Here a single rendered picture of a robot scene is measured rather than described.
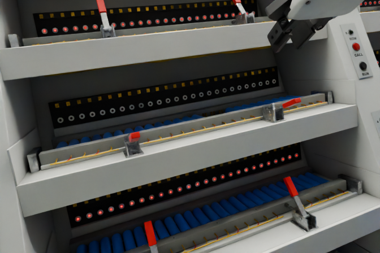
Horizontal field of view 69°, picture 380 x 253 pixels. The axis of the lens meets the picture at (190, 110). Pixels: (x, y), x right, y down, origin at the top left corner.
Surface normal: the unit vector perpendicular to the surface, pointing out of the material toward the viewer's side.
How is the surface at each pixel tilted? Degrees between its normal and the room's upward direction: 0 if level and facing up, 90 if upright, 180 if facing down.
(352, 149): 90
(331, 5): 172
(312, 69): 90
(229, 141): 108
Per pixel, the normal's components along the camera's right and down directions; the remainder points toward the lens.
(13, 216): 0.28, -0.22
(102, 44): 0.33, 0.09
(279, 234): -0.15, -0.98
